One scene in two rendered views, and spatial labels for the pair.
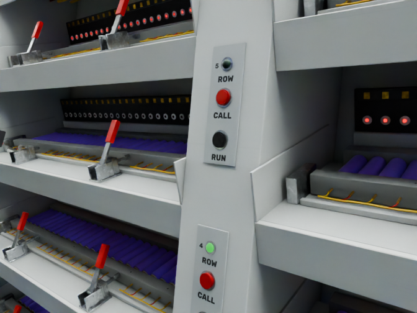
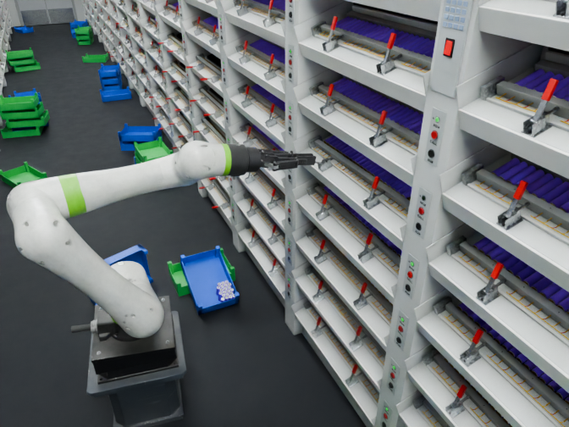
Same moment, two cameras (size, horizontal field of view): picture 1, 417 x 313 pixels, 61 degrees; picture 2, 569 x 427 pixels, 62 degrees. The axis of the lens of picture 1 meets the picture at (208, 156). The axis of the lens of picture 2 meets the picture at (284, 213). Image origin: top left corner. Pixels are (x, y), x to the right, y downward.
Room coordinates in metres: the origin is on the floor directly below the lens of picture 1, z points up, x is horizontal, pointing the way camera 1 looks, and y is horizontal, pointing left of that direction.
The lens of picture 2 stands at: (-0.63, -0.14, 1.57)
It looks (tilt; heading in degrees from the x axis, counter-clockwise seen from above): 31 degrees down; 26
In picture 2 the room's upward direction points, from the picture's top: straight up
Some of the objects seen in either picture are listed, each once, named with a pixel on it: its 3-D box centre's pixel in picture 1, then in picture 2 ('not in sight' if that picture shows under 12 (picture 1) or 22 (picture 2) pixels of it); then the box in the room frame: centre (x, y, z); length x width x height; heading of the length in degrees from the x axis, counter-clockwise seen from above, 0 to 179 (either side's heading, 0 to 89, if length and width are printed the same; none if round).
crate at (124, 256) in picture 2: not in sight; (119, 275); (0.67, 1.40, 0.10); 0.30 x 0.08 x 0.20; 160
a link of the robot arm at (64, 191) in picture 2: not in sight; (45, 202); (0.08, 0.92, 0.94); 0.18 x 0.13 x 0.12; 148
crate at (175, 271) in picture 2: not in sight; (201, 271); (0.94, 1.11, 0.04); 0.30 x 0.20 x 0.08; 141
